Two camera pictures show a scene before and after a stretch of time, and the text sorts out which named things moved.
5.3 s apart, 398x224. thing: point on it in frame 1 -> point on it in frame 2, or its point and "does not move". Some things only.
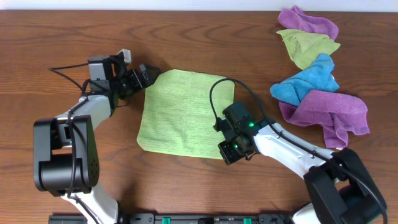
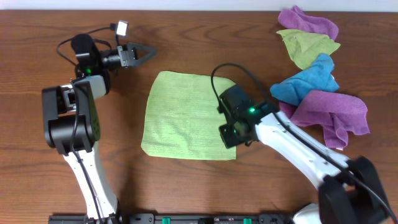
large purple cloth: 339,115 does not move
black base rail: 181,218 does not move
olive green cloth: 303,46 does not move
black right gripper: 229,158 -> 229,142
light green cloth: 177,116 does not move
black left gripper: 144,76 -> 130,60
